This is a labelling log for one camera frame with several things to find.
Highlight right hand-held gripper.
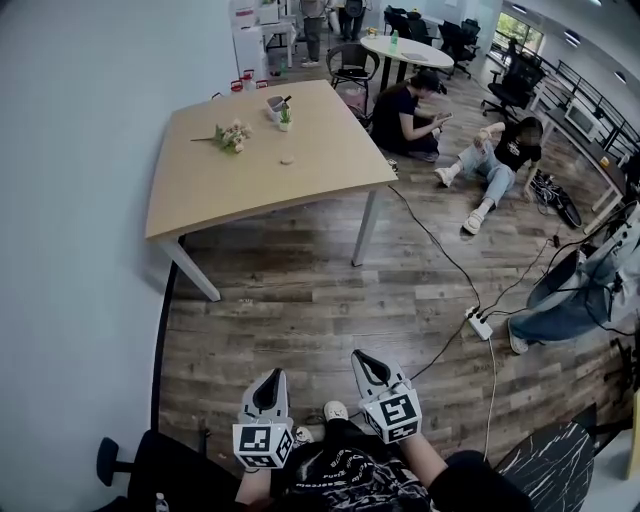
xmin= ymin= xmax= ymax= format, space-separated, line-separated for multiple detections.
xmin=351 ymin=348 xmax=423 ymax=445

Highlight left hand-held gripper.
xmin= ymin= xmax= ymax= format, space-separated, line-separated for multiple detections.
xmin=232 ymin=368 xmax=296 ymax=472

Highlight person's left forearm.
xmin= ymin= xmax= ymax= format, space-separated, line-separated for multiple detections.
xmin=234 ymin=467 xmax=274 ymax=506

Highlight person's right forearm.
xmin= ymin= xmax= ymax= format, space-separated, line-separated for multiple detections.
xmin=397 ymin=432 xmax=449 ymax=496

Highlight person's right white shoe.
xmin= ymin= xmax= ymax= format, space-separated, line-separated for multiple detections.
xmin=323 ymin=399 xmax=350 ymax=424

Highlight person's black trousers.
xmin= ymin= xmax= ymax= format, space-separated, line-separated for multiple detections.
xmin=319 ymin=418 xmax=362 ymax=441

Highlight person's black printed shirt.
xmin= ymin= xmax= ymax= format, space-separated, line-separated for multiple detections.
xmin=272 ymin=424 xmax=531 ymax=512

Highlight white power strip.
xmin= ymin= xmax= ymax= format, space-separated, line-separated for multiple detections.
xmin=464 ymin=306 xmax=494 ymax=342

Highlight white table leg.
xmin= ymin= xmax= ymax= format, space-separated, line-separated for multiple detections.
xmin=158 ymin=237 xmax=222 ymax=303
xmin=351 ymin=188 xmax=379 ymax=268

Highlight black marble-pattern table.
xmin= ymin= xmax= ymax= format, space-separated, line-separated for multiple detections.
xmin=494 ymin=404 xmax=597 ymax=512

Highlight artificial pink flower bouquet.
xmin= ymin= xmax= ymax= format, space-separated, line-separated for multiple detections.
xmin=190 ymin=118 xmax=254 ymax=155

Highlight grey white divided container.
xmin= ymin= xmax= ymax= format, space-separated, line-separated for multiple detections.
xmin=265 ymin=94 xmax=294 ymax=123

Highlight long white-legged desk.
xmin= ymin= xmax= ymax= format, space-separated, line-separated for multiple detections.
xmin=524 ymin=74 xmax=629 ymax=234

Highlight black chair near round table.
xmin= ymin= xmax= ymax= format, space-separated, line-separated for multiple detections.
xmin=325 ymin=42 xmax=377 ymax=109

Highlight black office chair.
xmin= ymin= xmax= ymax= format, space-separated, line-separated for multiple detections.
xmin=437 ymin=18 xmax=481 ymax=79
xmin=383 ymin=4 xmax=436 ymax=46
xmin=482 ymin=52 xmax=546 ymax=121

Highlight white microwave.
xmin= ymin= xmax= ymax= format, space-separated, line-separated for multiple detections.
xmin=563 ymin=97 xmax=607 ymax=142

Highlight round white table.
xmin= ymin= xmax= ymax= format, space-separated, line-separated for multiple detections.
xmin=359 ymin=33 xmax=455 ymax=94

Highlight black metal railing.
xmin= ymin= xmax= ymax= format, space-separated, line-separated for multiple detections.
xmin=542 ymin=58 xmax=640 ymax=151

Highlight small white table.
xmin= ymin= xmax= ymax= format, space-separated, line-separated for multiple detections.
xmin=262 ymin=19 xmax=299 ymax=69

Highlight white cable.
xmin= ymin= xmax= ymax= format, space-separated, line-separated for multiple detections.
xmin=482 ymin=334 xmax=499 ymax=464

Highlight thick black cable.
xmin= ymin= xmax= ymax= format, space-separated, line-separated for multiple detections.
xmin=387 ymin=183 xmax=482 ymax=314

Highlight thin black cable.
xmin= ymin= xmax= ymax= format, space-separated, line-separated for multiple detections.
xmin=492 ymin=234 xmax=587 ymax=316

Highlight tangled black cable bundle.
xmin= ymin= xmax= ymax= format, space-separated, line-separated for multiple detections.
xmin=529 ymin=169 xmax=584 ymax=229

